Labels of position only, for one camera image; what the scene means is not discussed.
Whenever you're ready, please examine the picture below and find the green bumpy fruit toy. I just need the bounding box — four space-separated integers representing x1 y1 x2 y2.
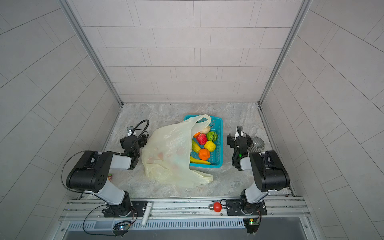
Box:
206 131 218 142

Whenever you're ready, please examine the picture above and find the yellow lemon toy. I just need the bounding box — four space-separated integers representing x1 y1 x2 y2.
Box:
204 141 216 152

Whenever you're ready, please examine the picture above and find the cream plastic shopping bag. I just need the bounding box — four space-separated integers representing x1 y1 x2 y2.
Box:
141 115 213 188

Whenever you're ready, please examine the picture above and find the orange fruit toy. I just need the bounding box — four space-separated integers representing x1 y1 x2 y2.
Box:
199 149 211 161

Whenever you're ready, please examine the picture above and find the red apple toy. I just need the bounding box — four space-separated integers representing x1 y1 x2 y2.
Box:
196 134 208 146

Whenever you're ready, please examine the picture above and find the yellow banana toy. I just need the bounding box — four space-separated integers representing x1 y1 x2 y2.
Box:
190 157 211 165

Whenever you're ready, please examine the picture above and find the yellow pear toy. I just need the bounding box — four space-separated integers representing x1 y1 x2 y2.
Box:
192 141 201 154

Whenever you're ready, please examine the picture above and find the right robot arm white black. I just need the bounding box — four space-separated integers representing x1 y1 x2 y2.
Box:
226 129 290 216

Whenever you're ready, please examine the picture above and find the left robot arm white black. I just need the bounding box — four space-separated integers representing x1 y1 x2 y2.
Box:
66 134 149 218

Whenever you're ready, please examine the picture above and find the teal plastic basket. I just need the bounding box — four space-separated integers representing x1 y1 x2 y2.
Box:
190 117 224 169

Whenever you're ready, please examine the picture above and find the red emergency stop button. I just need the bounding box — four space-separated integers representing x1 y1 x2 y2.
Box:
209 202 223 213

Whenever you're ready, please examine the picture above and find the right circuit board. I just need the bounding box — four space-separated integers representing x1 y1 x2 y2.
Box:
243 218 261 234

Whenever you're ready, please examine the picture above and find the circuit board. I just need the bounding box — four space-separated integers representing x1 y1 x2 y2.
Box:
243 218 261 234
113 221 132 232

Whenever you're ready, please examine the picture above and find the left circuit board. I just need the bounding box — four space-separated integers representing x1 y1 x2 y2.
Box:
113 221 132 232

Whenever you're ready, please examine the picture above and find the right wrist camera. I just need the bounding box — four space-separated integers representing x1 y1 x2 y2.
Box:
235 126 243 138

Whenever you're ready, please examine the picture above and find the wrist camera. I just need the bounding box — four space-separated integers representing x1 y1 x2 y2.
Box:
127 126 134 137
235 126 243 138

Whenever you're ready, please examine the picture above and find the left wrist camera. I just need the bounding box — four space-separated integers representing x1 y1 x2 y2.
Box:
127 126 134 137

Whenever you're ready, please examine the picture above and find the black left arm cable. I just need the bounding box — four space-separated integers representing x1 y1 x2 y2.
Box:
129 119 151 151

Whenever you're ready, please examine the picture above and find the white cylinder handle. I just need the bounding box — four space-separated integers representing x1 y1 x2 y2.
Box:
141 202 153 227

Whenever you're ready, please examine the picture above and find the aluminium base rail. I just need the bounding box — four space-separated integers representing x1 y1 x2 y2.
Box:
58 196 311 223

